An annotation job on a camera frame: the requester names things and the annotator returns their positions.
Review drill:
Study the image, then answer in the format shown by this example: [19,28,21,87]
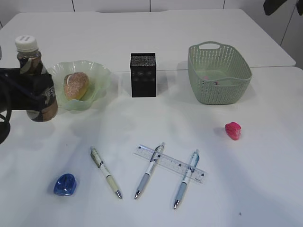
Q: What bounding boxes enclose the black pen holder box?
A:
[130,53,157,97]

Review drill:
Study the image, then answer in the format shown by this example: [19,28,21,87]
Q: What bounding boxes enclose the pink pencil sharpener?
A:
[224,122,241,140]

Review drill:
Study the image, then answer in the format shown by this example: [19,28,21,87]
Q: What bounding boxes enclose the green plastic basket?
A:
[187,41,252,105]

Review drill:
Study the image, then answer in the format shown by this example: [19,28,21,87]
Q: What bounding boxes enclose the grey blue pen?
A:
[134,142,165,200]

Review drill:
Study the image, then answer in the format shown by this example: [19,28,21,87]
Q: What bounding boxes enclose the Nescafe coffee bottle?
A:
[15,35,58,122]

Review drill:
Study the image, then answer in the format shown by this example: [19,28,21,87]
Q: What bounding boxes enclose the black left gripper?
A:
[0,68,56,144]

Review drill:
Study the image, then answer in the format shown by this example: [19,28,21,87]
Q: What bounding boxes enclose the bread roll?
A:
[64,72,89,100]

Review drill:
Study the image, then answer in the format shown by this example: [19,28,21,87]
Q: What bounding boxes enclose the beige pen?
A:
[90,147,123,199]

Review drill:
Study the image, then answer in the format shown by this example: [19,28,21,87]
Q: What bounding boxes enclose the clear plastic ruler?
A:
[134,145,206,183]

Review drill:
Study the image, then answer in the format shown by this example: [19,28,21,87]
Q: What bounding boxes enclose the light blue pen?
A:
[173,149,199,210]

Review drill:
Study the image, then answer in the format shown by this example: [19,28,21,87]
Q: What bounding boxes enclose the green glass wavy plate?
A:
[48,60,111,111]

